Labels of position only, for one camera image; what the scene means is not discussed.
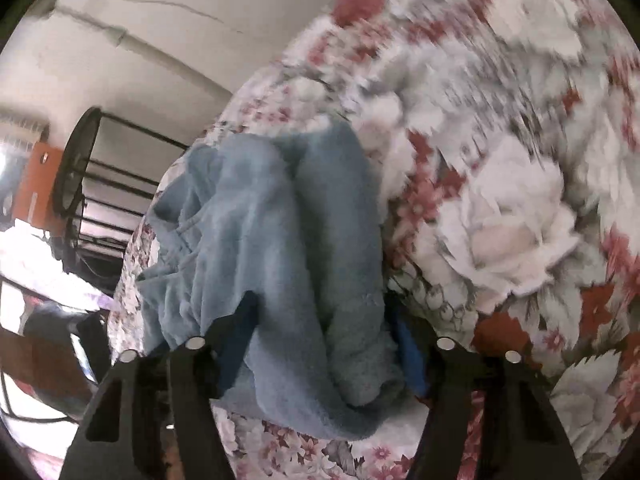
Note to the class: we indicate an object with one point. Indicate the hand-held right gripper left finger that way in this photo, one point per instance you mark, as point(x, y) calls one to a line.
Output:
point(235, 355)

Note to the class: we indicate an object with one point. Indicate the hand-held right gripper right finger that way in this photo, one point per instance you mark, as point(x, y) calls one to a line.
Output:
point(412, 355)

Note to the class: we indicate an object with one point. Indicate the blue fleece jacket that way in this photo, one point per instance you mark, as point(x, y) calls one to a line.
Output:
point(280, 260)

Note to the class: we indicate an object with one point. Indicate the floral blanket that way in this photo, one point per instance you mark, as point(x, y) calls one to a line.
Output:
point(500, 210)

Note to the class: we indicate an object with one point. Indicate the brown cardboard box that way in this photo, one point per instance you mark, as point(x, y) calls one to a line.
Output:
point(45, 365)

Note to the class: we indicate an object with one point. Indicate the orange cardboard box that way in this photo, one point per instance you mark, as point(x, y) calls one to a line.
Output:
point(35, 195)

